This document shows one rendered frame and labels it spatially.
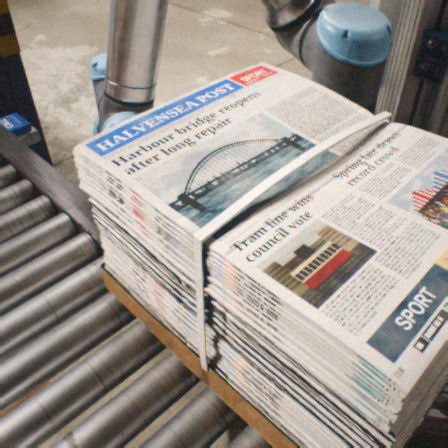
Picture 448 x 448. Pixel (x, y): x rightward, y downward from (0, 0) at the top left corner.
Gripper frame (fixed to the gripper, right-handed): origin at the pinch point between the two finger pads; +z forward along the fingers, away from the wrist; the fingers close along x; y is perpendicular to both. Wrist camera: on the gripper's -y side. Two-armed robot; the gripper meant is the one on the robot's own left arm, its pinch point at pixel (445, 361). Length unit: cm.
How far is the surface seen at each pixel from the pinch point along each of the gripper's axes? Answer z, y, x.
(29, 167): 72, 0, 16
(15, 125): 101, -7, 6
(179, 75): 222, -78, -144
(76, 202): 57, 0, 15
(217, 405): 15.4, 0.1, 22.8
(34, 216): 60, -1, 21
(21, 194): 66, -1, 20
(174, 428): 16.7, 0.0, 27.8
